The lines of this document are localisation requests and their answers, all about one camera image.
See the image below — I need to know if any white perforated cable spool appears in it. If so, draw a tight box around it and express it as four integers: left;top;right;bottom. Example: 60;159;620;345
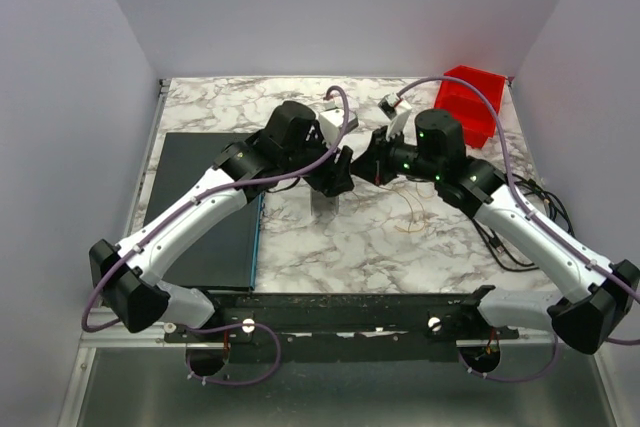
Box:
310;190;340;218

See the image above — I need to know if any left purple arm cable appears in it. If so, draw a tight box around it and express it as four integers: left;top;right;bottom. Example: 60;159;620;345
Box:
81;85;351;388

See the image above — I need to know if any dark grey flat box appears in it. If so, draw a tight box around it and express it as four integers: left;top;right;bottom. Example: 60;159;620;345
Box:
132;132;263;292

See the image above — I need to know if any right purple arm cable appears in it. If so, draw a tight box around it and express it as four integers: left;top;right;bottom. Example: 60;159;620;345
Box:
399;76;640;382

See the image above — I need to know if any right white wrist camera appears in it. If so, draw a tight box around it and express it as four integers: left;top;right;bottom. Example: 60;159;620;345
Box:
378;93;412;141

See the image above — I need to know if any black cable bundle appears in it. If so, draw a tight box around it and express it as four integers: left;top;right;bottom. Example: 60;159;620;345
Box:
469;174;576;273

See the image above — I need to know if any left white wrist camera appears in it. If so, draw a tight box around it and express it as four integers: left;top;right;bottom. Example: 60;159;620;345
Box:
317;100;344;147

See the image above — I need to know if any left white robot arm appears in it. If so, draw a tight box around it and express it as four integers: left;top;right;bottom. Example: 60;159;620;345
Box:
89;101;358;333

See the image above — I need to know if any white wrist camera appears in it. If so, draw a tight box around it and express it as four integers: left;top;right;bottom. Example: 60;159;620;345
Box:
378;93;412;141
317;100;344;147

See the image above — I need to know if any thin yellow wire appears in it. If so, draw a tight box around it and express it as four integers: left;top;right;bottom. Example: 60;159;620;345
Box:
349;181;439;234

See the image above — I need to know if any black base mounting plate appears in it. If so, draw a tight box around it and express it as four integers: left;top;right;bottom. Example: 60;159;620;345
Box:
164;287;518;374

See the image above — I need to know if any red plastic bin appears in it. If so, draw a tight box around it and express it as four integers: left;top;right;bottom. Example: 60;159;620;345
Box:
434;65;506;149

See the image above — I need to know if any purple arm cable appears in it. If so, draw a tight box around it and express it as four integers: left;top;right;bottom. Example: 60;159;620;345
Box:
399;76;640;382
81;85;351;388

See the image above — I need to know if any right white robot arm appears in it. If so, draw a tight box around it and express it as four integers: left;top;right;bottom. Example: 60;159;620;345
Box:
351;109;639;354

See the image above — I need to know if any aluminium frame rail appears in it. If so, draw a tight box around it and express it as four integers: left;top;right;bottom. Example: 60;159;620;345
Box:
57;78;173;426

